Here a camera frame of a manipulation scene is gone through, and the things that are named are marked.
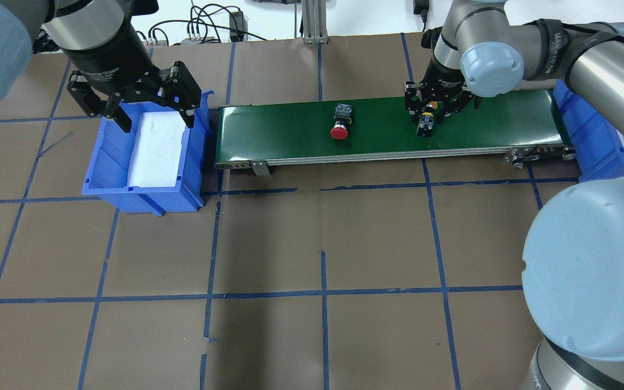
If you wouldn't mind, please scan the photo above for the blue source plastic bin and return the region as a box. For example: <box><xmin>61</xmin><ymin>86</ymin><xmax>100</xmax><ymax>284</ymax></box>
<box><xmin>81</xmin><ymin>90</ymin><xmax>213</xmax><ymax>216</ymax></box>

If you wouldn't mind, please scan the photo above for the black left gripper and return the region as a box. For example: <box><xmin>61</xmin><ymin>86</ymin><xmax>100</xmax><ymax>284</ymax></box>
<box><xmin>62</xmin><ymin>22</ymin><xmax>202</xmax><ymax>133</ymax></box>

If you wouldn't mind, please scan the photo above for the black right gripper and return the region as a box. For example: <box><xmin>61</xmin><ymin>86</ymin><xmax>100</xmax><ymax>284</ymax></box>
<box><xmin>404</xmin><ymin>55</ymin><xmax>476</xmax><ymax>116</ymax></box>

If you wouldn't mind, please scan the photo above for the red push button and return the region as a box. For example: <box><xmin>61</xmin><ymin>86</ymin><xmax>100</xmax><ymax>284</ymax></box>
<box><xmin>330</xmin><ymin>103</ymin><xmax>353</xmax><ymax>140</ymax></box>

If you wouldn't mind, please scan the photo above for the white foam pad in source bin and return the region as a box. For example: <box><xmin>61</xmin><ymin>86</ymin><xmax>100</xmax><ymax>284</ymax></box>
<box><xmin>127</xmin><ymin>111</ymin><xmax>187</xmax><ymax>188</ymax></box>

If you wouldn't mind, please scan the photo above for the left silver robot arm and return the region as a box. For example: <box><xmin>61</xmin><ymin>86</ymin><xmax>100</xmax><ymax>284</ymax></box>
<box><xmin>0</xmin><ymin>1</ymin><xmax>202</xmax><ymax>133</ymax></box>

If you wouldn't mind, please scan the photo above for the aluminium frame post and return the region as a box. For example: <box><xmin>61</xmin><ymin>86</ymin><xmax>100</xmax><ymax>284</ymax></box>
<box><xmin>300</xmin><ymin>0</ymin><xmax>329</xmax><ymax>45</ymax></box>

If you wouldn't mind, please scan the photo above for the blue destination plastic bin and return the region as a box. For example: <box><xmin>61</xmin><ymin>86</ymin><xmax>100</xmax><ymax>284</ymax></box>
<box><xmin>553</xmin><ymin>81</ymin><xmax>624</xmax><ymax>182</ymax></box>

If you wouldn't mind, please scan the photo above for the yellow push button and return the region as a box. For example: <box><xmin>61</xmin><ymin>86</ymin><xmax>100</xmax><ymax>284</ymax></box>
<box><xmin>417</xmin><ymin>101</ymin><xmax>440</xmax><ymax>137</ymax></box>

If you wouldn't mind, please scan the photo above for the green conveyor belt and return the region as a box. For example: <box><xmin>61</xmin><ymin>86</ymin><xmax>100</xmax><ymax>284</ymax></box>
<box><xmin>214</xmin><ymin>89</ymin><xmax>576</xmax><ymax>174</ymax></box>

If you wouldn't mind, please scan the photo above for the black power adapter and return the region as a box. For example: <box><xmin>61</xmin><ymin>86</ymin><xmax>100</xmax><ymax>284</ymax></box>
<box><xmin>229</xmin><ymin>11</ymin><xmax>248</xmax><ymax>42</ymax></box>

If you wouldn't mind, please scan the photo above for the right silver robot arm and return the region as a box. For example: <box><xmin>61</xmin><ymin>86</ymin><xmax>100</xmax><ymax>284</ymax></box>
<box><xmin>405</xmin><ymin>1</ymin><xmax>624</xmax><ymax>389</ymax></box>

